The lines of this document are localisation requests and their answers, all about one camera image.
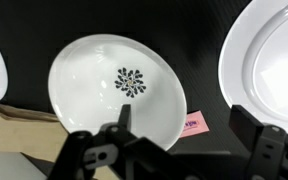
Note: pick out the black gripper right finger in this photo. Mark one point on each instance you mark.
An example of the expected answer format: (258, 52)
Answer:
(267, 150)

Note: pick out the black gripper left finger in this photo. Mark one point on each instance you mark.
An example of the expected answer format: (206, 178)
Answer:
(134, 156)

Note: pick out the white bowl with floral print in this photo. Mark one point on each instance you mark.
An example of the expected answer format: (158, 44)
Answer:
(84, 93)

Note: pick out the pink packet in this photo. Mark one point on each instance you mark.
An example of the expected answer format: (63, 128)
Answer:
(195, 125)

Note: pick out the large white plate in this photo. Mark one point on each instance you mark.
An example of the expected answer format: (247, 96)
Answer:
(277, 66)

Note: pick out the folded brown napkin stack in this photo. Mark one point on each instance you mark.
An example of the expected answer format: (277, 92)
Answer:
(27, 133)

